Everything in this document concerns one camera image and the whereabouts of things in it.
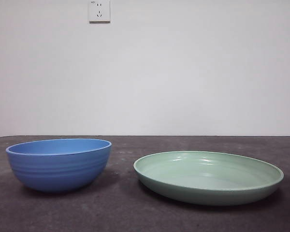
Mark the pale green round plate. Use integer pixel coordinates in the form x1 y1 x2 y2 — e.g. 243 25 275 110
133 150 284 206

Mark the blue ribbed bowl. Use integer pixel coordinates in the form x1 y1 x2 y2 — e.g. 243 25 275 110
5 138 113 193

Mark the white wall socket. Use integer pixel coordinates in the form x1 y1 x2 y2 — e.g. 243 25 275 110
88 0 111 24

